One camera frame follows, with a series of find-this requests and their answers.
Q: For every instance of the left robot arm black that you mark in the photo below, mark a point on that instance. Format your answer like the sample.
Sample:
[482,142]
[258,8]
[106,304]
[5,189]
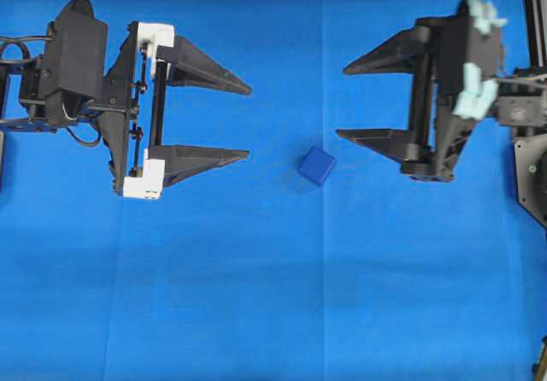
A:
[151,101]

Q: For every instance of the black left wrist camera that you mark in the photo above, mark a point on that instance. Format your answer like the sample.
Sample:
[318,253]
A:
[73,62]

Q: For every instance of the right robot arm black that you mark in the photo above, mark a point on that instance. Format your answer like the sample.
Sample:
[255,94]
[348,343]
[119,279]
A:
[521,102]

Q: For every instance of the blue table cover sheet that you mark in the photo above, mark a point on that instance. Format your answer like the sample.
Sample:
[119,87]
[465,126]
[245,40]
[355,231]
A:
[250,271]

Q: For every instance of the blue cube block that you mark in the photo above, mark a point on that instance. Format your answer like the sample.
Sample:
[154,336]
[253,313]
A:
[316,165]

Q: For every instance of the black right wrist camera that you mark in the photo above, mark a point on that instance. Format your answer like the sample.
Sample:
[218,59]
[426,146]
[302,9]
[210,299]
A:
[472,35]

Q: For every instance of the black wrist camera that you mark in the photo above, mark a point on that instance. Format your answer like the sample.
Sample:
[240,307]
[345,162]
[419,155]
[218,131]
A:
[73,62]
[472,35]

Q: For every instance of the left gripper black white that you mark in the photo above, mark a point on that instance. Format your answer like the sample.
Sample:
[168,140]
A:
[189,66]

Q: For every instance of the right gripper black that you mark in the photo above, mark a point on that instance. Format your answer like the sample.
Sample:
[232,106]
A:
[456,115]

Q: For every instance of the black aluminium frame post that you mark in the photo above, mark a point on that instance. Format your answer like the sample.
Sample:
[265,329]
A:
[535,11]

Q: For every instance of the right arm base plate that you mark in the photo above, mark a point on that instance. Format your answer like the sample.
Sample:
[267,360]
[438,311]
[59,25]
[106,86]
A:
[530,173]

